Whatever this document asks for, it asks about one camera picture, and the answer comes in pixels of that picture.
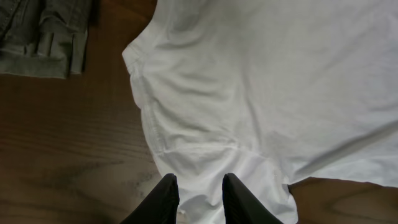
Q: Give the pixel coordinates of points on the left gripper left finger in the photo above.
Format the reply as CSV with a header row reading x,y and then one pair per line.
x,y
160,206

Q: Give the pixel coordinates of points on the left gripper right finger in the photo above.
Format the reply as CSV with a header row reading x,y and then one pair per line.
x,y
241,206

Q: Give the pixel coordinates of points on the white t-shirt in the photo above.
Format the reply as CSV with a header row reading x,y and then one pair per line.
x,y
273,91

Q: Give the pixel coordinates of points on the folded grey trousers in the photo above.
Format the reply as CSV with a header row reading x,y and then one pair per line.
x,y
44,38

